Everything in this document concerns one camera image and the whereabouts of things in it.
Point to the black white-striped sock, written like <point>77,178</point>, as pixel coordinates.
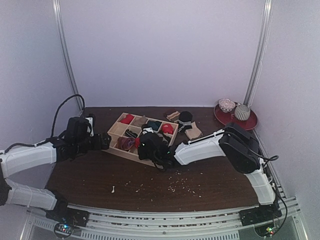
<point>184,121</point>

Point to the red round tray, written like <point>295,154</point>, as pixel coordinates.
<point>229,117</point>

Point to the maroon striped sock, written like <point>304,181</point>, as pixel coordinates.
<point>172,115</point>

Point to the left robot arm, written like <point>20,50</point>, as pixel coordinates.
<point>78,138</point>

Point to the aluminium frame post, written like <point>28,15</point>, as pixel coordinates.
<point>260,51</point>
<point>63,42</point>

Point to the rolled beige sock in box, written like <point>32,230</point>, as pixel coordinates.
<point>140,121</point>

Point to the right aluminium frame post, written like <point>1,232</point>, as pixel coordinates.
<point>260,51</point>

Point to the rolled black striped sock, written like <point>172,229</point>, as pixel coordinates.
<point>129,133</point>

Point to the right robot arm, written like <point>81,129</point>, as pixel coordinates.
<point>239,146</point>

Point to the striped ceramic mug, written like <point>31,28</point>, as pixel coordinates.
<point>242,112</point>

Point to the left aluminium frame post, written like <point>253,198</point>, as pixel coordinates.
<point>63,42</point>

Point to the rolled red sock in box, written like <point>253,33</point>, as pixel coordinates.
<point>127,119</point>

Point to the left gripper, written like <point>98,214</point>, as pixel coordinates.
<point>98,145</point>

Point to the rolled teal sock in box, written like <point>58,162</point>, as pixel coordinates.
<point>154,124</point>

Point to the beige green-toed sock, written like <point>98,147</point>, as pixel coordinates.
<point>194,132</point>

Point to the aluminium front rail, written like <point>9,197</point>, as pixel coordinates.
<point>108,224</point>

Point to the rolled red white sock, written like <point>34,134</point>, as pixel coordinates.
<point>167,129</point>

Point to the rolled purple orange sock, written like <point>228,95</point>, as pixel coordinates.
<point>125,143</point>

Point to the patterned ceramic bowl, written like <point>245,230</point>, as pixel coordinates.
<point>226,105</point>

